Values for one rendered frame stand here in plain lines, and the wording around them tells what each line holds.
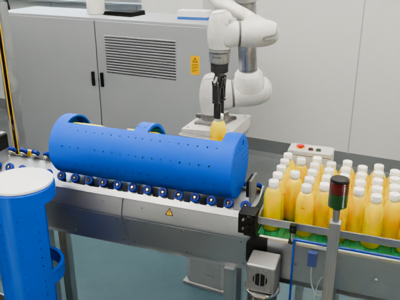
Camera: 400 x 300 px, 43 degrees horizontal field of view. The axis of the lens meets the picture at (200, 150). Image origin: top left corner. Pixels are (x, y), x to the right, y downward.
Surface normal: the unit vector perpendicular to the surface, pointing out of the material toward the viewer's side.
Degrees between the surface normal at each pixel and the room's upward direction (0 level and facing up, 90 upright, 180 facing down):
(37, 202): 90
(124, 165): 93
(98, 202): 71
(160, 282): 0
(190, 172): 88
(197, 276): 90
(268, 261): 0
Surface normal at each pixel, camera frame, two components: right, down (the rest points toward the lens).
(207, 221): -0.33, 0.02
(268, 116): -0.44, 0.33
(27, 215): 0.42, 0.33
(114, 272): 0.00, -0.93
